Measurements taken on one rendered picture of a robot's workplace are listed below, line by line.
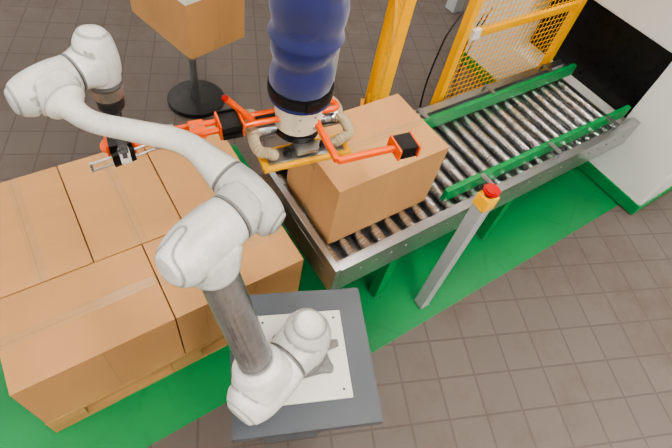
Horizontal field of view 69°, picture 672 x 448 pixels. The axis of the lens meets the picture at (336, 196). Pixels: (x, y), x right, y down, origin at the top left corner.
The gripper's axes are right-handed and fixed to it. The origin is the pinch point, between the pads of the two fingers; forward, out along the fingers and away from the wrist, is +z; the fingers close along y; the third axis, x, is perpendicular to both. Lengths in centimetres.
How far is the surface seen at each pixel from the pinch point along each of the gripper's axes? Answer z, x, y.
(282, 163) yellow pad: 11, -49, -12
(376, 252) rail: 68, -92, -28
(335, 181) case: 33, -74, -9
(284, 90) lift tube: -16, -51, -5
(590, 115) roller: 73, -277, 23
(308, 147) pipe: 8, -60, -9
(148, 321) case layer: 73, 8, -26
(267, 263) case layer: 73, -45, -15
